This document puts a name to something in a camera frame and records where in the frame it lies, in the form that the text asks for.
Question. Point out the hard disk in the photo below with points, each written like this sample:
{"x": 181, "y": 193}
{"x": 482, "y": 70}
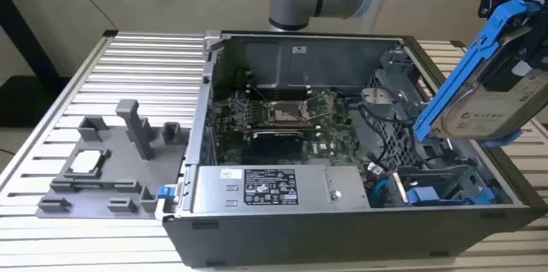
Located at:
{"x": 493, "y": 115}

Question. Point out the empty blue disk carrier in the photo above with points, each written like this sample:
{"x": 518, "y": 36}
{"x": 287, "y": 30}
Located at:
{"x": 422, "y": 195}

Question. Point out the grey perforated metal drive cage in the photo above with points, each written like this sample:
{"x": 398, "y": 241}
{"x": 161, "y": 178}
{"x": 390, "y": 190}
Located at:
{"x": 386, "y": 137}

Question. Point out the green motherboard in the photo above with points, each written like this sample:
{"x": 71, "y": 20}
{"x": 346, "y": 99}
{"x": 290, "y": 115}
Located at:
{"x": 338, "y": 150}

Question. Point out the CPU socket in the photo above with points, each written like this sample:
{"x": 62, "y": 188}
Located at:
{"x": 283, "y": 115}

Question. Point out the thin metal locking lever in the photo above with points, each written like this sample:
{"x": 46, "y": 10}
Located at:
{"x": 259, "y": 94}

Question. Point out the black graphics card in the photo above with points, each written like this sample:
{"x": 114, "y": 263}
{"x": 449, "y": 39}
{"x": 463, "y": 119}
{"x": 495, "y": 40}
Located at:
{"x": 274, "y": 150}

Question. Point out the black open PC case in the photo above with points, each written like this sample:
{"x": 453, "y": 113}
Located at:
{"x": 299, "y": 240}

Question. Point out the silver power supply unit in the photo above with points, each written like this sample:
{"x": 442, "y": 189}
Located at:
{"x": 214, "y": 188}

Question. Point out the blue case latch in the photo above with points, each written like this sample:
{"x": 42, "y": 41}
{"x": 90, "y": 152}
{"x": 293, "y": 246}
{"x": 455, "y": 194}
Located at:
{"x": 166, "y": 192}

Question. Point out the grey plastic parts rack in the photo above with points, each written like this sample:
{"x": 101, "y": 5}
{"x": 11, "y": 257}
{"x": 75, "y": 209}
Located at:
{"x": 111, "y": 156}

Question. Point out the silver CPU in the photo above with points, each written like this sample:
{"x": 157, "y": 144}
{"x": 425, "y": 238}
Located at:
{"x": 86, "y": 161}

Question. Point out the black floor base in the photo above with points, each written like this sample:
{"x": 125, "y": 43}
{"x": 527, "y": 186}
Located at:
{"x": 30, "y": 102}

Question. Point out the black desk frame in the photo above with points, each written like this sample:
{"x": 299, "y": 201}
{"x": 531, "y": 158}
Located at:
{"x": 26, "y": 34}

